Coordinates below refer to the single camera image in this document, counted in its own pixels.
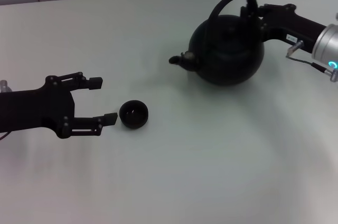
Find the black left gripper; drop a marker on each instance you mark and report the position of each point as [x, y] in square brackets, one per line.
[34, 110]

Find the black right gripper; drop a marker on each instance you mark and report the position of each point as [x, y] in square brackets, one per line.
[290, 26]

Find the small black teacup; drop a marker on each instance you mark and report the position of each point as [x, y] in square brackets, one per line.
[133, 115]

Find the black round teapot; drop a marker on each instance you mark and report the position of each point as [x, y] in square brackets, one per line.
[227, 55]

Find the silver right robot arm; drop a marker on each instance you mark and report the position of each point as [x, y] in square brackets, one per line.
[326, 43]

